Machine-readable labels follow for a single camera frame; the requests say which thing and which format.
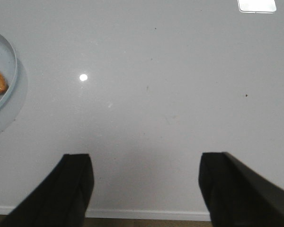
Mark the light blue round plate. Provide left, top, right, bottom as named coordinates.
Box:
left=0, top=34, right=18, bottom=108

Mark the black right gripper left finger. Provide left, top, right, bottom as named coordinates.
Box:
left=0, top=154, right=94, bottom=227

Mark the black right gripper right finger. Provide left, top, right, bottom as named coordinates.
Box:
left=198, top=152, right=284, bottom=227

